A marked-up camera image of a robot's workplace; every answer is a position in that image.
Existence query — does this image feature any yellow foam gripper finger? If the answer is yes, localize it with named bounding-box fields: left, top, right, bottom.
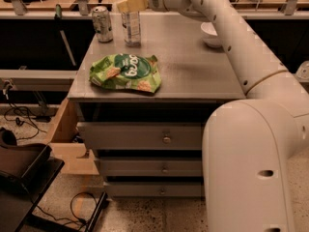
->
left=116, top=0, right=148, bottom=13

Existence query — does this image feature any clear plastic water bottle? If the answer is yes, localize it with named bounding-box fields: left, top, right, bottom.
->
left=122, top=8, right=141, bottom=46

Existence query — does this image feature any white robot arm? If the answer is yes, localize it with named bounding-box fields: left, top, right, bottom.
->
left=148, top=0, right=309, bottom=232

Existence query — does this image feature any silver soda can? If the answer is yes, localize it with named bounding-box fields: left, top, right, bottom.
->
left=92, top=6, right=113, bottom=43

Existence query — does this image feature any white ceramic bowl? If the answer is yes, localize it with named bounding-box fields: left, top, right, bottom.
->
left=201, top=22, right=222, bottom=48

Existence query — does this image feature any green snack chip bag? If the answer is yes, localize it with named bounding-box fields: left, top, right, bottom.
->
left=89, top=53, right=161, bottom=94

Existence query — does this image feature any top grey drawer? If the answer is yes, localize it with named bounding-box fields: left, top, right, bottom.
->
left=77, top=122, right=202, bottom=150

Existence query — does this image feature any grey drawer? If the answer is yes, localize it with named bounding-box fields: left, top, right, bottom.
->
left=95, top=158, right=202, bottom=177
left=77, top=122, right=202, bottom=150
left=103, top=182, right=205, bottom=198

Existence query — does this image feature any grey drawer cabinet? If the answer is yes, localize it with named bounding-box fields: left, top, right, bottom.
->
left=68, top=14, right=244, bottom=185

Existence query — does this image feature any middle grey drawer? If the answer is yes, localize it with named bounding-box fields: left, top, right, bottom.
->
left=95, top=158, right=202, bottom=177

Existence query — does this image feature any bottom grey drawer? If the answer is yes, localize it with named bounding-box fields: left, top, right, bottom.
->
left=103, top=182, right=205, bottom=198

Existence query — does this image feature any black chair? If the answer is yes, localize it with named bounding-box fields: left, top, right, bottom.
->
left=0, top=128, right=64, bottom=232

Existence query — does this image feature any green handled tool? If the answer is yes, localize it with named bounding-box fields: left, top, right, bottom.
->
left=54, top=4, right=76, bottom=66

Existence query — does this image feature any black wall cable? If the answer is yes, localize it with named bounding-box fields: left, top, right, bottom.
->
left=2, top=80, right=48, bottom=141

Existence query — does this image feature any black floor cable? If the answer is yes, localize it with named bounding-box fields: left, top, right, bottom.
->
left=30, top=191, right=99, bottom=230

